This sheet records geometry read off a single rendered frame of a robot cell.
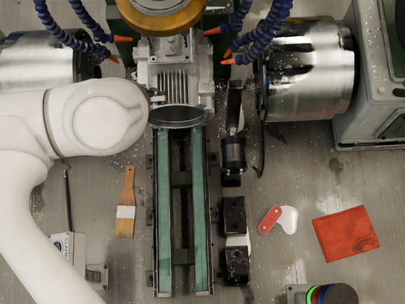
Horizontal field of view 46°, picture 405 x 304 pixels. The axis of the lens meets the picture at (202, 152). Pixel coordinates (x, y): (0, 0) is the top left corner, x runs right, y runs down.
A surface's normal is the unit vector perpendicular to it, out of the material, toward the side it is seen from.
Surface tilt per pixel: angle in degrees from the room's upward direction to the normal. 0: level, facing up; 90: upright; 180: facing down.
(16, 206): 49
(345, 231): 2
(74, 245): 58
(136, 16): 0
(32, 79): 25
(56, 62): 6
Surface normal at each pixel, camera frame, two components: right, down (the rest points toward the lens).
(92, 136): 0.00, 0.34
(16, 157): 0.42, 0.34
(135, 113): 0.95, -0.14
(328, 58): -0.02, 0.00
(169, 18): -0.03, -0.29
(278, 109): 0.03, 0.79
